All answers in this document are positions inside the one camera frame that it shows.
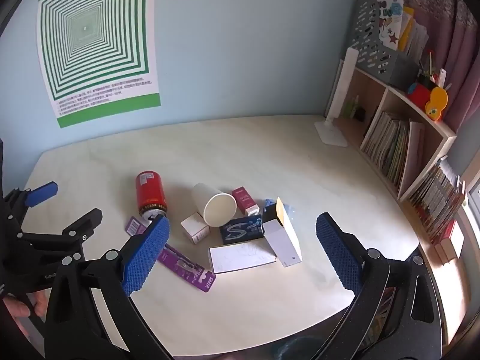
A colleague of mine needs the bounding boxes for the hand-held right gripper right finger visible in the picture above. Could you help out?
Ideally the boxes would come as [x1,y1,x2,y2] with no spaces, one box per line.
[315,212,443,360]

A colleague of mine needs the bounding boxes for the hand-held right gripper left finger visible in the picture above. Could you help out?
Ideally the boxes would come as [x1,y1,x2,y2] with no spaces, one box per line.
[45,215,171,360]

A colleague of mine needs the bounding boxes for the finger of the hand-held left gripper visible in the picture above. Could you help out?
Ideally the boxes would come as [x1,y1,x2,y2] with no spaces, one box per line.
[20,207,103,256]
[3,181,59,229]

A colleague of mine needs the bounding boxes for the small purple card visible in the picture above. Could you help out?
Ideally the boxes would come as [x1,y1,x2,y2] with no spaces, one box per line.
[125,216,149,237]

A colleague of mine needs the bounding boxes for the small white cardboard box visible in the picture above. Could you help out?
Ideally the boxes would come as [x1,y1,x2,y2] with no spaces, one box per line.
[180,212,211,245]

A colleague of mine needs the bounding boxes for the purple blister card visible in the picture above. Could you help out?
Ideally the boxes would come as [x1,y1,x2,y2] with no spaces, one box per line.
[155,244,217,293]

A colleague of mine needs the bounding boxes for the tall white and yellow box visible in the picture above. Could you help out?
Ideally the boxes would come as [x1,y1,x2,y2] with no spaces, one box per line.
[261,196,302,268]

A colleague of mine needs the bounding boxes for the red drink can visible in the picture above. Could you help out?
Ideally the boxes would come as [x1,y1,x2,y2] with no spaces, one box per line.
[136,170,168,220]

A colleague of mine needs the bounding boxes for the white paper cup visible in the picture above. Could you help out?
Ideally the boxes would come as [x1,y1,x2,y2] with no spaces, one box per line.
[191,183,238,228]

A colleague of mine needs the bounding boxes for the blue plastic wrapper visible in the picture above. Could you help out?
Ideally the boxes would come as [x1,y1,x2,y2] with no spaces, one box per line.
[262,199,293,223]

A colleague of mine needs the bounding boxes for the white flower-print box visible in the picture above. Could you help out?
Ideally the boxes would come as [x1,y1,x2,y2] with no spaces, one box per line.
[208,241,277,274]

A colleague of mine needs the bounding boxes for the dark blue gum packet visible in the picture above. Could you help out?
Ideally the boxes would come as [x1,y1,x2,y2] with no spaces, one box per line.
[219,214,265,245]

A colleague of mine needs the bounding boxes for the crimson cardboard box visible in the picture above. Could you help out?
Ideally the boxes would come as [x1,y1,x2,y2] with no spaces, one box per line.
[231,187,259,217]

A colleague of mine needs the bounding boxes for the person's left hand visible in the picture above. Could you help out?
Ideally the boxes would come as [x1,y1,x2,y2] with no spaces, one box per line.
[0,290,50,332]

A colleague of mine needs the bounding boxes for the row of colourful books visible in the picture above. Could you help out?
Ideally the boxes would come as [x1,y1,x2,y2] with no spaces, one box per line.
[407,155,467,244]

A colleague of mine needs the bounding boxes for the thick beige books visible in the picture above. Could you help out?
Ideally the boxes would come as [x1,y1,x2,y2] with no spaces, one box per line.
[434,220,467,264]

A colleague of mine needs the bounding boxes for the white desk lamp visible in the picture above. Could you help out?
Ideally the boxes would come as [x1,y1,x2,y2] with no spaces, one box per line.
[314,48,359,146]

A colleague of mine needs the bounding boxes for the row of thin books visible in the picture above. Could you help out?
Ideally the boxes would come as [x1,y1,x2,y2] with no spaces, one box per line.
[362,110,426,190]

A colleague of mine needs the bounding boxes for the wooden desktop bookshelf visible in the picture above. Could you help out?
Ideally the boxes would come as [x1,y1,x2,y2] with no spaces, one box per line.
[324,58,458,201]

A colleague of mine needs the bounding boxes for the red and yellow pen holder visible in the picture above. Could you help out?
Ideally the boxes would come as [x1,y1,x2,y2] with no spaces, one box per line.
[408,80,449,122]

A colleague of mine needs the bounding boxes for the grey perforated file holder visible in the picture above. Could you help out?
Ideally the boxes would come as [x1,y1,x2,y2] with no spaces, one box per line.
[350,0,421,89]

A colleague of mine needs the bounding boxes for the bunch of pens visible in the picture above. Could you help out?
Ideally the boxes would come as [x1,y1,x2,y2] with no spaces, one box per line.
[417,50,452,91]

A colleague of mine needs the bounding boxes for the pink patterned curtain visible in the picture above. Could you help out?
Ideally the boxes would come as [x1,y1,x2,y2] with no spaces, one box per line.
[394,0,480,132]

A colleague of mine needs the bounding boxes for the white booklets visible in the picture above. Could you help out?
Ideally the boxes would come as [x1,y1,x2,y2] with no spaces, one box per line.
[407,18,430,61]

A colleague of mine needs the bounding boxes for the yellow booklet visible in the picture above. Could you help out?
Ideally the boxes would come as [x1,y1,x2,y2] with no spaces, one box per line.
[397,6,416,52]

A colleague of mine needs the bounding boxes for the colourful picture book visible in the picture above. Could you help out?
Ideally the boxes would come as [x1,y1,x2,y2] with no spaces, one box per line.
[369,0,405,49]

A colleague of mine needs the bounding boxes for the green striped wall poster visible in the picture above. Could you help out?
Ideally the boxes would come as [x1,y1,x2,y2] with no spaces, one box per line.
[36,0,162,129]

